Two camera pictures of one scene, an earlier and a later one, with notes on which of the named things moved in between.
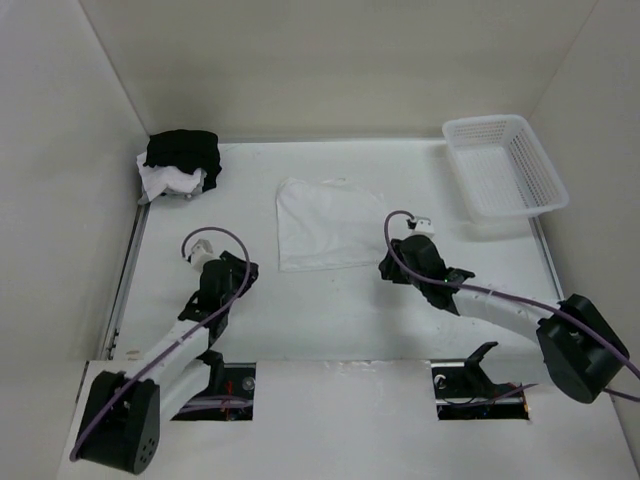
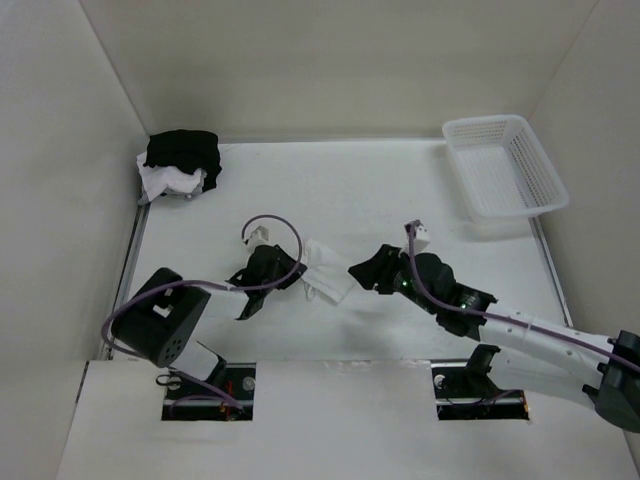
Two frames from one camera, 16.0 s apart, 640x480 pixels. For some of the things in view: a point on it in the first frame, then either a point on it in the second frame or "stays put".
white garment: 327,224 → 327,273
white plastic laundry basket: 502,170 stays put
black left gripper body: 236,279 → 282,267
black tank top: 192,151 stays put
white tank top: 165,180 stays put
